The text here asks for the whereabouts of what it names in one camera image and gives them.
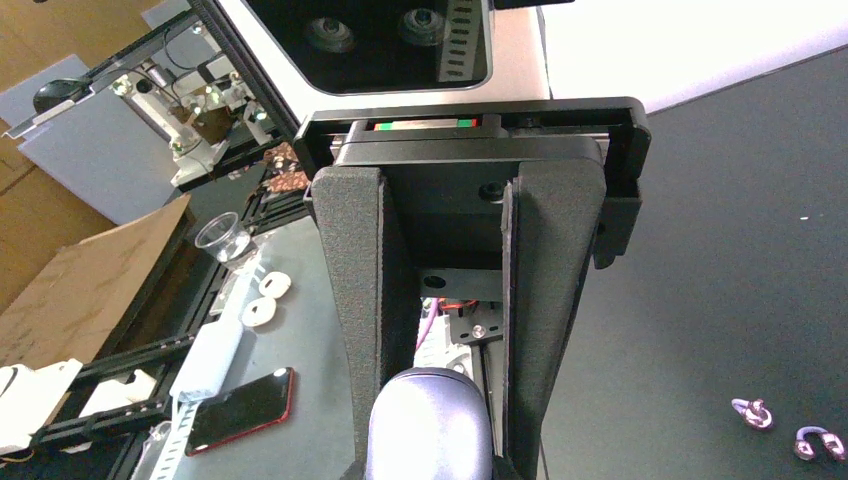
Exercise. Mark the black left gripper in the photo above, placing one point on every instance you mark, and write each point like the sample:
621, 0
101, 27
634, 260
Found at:
447, 167

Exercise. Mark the purple charging case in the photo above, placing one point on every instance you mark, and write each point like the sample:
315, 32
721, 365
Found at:
429, 423

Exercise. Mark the clear plastic cup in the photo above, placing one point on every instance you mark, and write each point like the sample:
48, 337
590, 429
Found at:
226, 240

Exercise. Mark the white power strip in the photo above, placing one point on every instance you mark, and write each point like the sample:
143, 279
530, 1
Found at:
208, 361

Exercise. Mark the red black smartphone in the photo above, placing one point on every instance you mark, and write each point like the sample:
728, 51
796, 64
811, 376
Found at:
241, 411

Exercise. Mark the brown cardboard sheet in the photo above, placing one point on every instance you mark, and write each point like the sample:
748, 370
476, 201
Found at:
72, 306

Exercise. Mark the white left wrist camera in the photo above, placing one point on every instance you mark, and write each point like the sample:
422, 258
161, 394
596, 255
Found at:
310, 56

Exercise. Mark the white slotted cable duct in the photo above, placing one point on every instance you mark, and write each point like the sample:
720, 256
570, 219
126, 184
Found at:
173, 450

